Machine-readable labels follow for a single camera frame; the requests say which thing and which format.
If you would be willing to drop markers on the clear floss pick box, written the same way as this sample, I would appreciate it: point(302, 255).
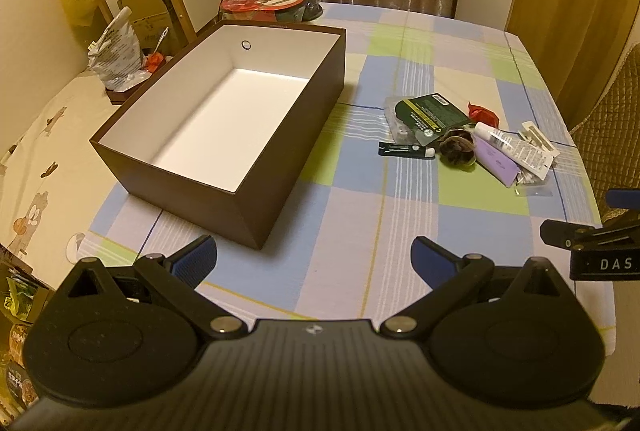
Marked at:
point(399, 132)

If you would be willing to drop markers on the cartoon bear bedsheet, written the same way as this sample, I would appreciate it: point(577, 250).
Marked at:
point(54, 183)

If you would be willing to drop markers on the dark sock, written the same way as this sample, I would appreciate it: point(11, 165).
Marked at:
point(457, 148)

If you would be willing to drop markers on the green mentholatum blister card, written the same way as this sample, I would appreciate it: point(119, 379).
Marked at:
point(430, 117)

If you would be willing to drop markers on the white cream tube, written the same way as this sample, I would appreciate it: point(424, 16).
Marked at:
point(527, 156)

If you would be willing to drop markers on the woven chair cushion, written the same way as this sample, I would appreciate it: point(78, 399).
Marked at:
point(608, 139)

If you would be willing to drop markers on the red snack packet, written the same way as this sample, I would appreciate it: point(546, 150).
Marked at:
point(479, 114)

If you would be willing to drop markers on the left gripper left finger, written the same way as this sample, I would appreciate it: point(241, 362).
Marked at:
point(183, 270)

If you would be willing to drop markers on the cotton swab bag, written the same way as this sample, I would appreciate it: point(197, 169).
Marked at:
point(528, 185)

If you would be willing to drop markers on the brown cardboard carton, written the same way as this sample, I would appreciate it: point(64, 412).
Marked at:
point(148, 19)

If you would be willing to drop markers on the purple cosmetic tube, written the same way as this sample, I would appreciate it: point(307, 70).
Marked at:
point(495, 162)

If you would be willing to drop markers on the metal spoon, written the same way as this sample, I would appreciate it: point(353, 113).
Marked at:
point(160, 40)

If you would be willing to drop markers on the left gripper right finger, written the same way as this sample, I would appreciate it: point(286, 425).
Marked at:
point(439, 268)

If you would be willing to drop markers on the checkered tablecloth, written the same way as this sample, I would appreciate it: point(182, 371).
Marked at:
point(340, 248)

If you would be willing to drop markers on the red lid noodle bowl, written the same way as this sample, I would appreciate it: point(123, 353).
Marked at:
point(264, 10)

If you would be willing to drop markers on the brown cardboard storage box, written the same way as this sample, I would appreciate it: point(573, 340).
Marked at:
point(219, 135)

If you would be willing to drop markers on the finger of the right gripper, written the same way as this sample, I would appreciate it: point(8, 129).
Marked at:
point(562, 234)
point(623, 198)

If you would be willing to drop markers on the small dark green tube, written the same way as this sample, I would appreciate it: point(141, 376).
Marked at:
point(405, 151)

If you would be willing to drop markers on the dark wooden tray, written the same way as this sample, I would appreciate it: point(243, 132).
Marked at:
point(154, 63)

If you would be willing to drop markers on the white hair clip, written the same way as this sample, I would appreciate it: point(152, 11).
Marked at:
point(532, 135)

